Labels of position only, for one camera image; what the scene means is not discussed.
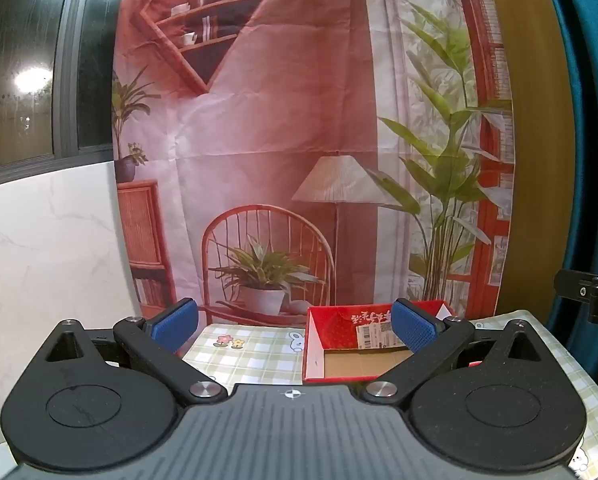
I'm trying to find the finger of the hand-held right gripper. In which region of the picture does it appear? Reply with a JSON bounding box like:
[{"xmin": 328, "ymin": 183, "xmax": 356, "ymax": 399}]
[{"xmin": 554, "ymin": 267, "xmax": 598, "ymax": 326}]

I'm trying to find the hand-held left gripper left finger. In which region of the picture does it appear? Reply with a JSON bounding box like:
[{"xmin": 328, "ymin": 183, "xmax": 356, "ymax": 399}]
[{"xmin": 39, "ymin": 298, "xmax": 229, "ymax": 406}]

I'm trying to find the printed room scene wall tapestry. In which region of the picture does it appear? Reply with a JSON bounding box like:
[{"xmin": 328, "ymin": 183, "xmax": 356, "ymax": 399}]
[{"xmin": 111, "ymin": 0, "xmax": 517, "ymax": 322}]

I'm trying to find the dark framed window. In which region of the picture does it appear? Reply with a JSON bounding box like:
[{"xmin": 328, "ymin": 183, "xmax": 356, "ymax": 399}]
[{"xmin": 0, "ymin": 0, "xmax": 126, "ymax": 188}]

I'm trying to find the green plaid cartoon tablecloth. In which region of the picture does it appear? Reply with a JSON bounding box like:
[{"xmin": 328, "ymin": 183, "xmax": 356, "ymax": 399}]
[{"xmin": 181, "ymin": 310, "xmax": 598, "ymax": 476}]

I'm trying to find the red strawberry print cardboard box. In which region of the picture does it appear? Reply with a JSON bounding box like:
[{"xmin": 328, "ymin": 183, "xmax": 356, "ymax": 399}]
[{"xmin": 301, "ymin": 300, "xmax": 467, "ymax": 385}]

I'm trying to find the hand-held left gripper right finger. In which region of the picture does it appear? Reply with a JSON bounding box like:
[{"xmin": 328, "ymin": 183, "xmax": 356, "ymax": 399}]
[{"xmin": 361, "ymin": 298, "xmax": 547, "ymax": 405}]

